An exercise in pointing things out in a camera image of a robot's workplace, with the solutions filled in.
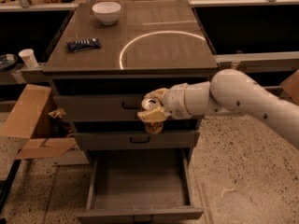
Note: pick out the dark round plate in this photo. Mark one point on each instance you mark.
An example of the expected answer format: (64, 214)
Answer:
(7, 62)

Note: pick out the grey top drawer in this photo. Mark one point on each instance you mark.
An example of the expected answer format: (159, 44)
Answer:
(108, 107)

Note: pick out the grey middle drawer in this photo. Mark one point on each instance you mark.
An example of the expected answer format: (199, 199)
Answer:
(138, 140)

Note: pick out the orange soda can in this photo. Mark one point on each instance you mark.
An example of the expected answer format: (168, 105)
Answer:
(153, 127)

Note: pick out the white ceramic bowl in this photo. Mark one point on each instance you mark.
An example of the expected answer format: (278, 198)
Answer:
(107, 12)

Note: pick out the cardboard box at right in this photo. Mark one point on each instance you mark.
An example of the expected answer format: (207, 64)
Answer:
(291, 86)

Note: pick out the grey drawer cabinet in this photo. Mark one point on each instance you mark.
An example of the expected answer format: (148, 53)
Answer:
(153, 45)

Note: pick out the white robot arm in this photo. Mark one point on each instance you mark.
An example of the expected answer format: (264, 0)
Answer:
(228, 92)

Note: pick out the dark blue snack bar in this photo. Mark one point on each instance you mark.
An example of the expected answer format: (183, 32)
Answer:
(84, 44)

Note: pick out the metal shelf rail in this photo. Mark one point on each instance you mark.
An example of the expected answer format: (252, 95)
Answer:
(260, 62)

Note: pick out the white paper cup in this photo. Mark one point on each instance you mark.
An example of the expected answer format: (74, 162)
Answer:
(29, 58)

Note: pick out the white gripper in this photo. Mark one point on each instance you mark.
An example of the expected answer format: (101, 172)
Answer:
(175, 102)

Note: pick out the grey open bottom drawer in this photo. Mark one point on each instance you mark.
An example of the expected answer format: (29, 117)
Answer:
(150, 186)

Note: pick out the brown cardboard box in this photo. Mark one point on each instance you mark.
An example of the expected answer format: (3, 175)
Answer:
(30, 119)

